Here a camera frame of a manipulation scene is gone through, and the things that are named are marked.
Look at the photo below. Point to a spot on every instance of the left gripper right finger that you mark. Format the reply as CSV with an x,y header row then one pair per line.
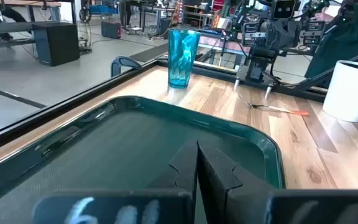
x,y
219,180

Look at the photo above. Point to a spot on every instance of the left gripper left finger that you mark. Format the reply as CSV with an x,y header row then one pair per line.
x,y
185,168

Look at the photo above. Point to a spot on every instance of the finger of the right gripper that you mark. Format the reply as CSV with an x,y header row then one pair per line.
x,y
268,91
236,84

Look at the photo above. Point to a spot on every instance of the blue translucent plastic cup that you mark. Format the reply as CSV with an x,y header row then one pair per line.
x,y
182,59

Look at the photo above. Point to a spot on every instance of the dark green plastic tray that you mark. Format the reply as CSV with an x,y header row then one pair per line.
x,y
104,146

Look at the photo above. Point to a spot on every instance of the red top table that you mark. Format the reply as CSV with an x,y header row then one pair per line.
x,y
228,45

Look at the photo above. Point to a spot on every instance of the person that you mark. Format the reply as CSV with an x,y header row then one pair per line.
x,y
8,12
346,40

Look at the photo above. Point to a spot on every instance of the white round container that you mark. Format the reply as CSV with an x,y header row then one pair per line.
x,y
350,93

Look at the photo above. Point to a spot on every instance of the blue clamp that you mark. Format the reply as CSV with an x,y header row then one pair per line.
x,y
123,62

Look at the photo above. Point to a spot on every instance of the black suitcase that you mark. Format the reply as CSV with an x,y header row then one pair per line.
x,y
110,29

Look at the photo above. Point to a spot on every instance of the blue plastic crate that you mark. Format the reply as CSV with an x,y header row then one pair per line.
x,y
101,9

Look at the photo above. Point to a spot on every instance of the black cabinet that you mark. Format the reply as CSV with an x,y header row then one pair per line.
x,y
57,43

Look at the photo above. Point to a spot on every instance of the wooden top workbench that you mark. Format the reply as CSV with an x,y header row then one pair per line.
x,y
20,3

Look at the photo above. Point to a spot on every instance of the grey bench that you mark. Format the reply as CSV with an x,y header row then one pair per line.
x,y
2,28

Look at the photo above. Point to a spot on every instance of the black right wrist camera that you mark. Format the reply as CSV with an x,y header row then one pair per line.
x,y
284,9

